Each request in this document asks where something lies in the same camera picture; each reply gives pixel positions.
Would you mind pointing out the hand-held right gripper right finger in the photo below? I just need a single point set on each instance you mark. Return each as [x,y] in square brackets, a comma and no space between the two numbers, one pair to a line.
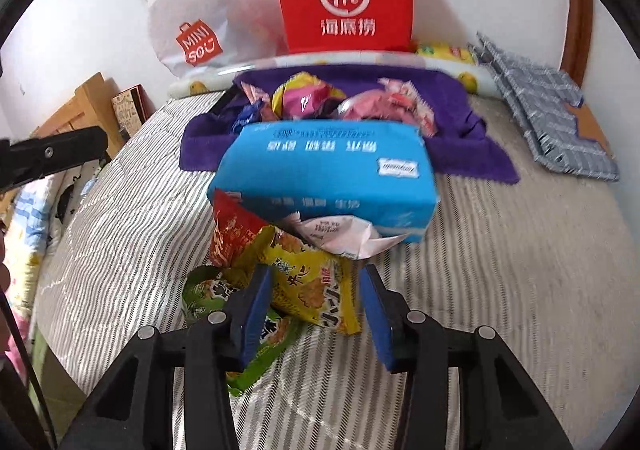
[377,320]

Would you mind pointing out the purple towel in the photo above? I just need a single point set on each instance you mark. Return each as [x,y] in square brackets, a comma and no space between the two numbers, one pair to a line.
[460,130]

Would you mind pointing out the wooden furniture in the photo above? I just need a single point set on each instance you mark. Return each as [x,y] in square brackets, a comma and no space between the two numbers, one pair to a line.
[95,100]

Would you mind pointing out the green snack packet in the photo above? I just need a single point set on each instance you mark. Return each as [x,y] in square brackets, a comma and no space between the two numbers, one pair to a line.
[205,295]

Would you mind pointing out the blue snack packet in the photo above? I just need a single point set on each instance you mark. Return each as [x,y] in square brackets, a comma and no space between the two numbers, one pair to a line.
[247,117]

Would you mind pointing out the wooden frame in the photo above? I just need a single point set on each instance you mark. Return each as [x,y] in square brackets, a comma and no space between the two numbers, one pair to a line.
[580,20]

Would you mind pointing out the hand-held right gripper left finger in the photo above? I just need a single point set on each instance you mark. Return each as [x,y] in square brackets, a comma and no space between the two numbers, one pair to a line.
[255,315]

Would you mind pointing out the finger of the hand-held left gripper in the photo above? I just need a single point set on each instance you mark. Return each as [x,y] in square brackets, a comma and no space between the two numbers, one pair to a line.
[55,152]

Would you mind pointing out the small pink snack packet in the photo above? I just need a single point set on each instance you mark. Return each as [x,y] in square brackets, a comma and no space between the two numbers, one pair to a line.
[252,92]

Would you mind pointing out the brown patterned box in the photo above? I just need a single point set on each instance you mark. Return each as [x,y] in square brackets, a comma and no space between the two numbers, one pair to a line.
[130,110]

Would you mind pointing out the blue tissue pack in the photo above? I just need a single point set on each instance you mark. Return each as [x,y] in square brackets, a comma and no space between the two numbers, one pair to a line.
[320,170]

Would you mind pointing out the white pink snack packet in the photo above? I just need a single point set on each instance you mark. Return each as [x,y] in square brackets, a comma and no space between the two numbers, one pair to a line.
[340,235]

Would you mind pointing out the printed blanket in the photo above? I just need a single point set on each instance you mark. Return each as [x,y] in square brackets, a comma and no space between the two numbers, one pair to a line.
[35,220]

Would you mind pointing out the yellow snack packet red label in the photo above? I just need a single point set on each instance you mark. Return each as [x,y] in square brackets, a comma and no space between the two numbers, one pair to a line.
[445,52]

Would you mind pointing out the yellow pink snack packet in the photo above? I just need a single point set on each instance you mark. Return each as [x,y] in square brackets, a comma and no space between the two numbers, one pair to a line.
[305,95]

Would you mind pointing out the striped quilt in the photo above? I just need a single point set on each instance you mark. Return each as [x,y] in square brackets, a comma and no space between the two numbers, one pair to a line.
[500,280]

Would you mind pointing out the yellow cracker snack packet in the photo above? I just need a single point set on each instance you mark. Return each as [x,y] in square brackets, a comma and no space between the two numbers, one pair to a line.
[310,285]

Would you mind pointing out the rolled fruit-print mat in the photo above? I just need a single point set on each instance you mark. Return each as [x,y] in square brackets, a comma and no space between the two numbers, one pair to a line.
[210,80]

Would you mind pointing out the grey checked folded cloth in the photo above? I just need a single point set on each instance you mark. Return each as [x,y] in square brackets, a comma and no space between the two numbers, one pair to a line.
[545,110]

